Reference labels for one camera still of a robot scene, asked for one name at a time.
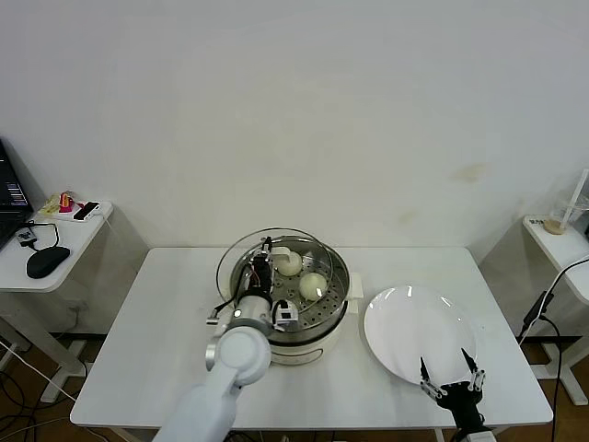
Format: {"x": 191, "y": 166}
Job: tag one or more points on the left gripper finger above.
{"x": 267, "y": 246}

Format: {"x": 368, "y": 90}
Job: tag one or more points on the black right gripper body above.
{"x": 460, "y": 403}

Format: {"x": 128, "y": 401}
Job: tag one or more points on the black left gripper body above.
{"x": 261, "y": 276}

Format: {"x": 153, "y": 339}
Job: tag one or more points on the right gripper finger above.
{"x": 470, "y": 361}
{"x": 425, "y": 374}

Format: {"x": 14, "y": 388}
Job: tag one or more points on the round glass pot lid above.
{"x": 283, "y": 253}

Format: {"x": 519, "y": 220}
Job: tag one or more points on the white steamed baozi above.
{"x": 290, "y": 266}
{"x": 313, "y": 285}

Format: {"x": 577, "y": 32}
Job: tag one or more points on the stainless steel steamer basket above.
{"x": 339, "y": 281}

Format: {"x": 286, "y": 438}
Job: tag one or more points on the large white plate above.
{"x": 414, "y": 331}

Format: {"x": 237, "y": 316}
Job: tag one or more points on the cream electric cooking pot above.
{"x": 308, "y": 352}

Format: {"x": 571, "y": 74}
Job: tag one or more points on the white side table with cup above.
{"x": 566, "y": 258}

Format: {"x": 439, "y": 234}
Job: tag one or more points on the plastic cup with straw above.
{"x": 554, "y": 225}

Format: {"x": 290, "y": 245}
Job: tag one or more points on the black and white phone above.
{"x": 86, "y": 210}

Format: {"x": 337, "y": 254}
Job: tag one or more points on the white side table with laptop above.
{"x": 78, "y": 239}

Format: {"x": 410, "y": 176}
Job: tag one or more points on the pink and red packet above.
{"x": 67, "y": 201}

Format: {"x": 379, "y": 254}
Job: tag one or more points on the black computer mouse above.
{"x": 46, "y": 262}

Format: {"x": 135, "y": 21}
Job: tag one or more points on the yellow snack packet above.
{"x": 49, "y": 206}

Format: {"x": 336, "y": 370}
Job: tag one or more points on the black laptop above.
{"x": 9, "y": 216}

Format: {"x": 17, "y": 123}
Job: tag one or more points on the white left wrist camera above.
{"x": 285, "y": 314}

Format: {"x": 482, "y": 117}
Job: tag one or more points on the white wall socket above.
{"x": 77, "y": 305}

